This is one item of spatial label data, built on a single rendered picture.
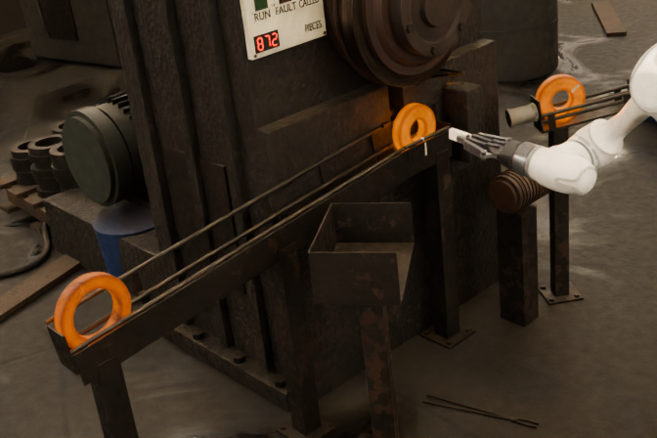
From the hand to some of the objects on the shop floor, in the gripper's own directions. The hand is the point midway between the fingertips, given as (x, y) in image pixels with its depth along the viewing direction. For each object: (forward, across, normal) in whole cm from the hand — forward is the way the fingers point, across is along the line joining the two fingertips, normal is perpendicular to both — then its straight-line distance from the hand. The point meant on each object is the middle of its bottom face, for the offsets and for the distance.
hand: (459, 136), depth 259 cm
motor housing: (-3, +33, -75) cm, 82 cm away
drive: (+129, +3, -87) cm, 156 cm away
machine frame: (+53, 0, -80) cm, 96 cm away
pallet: (+206, +20, -94) cm, 227 cm away
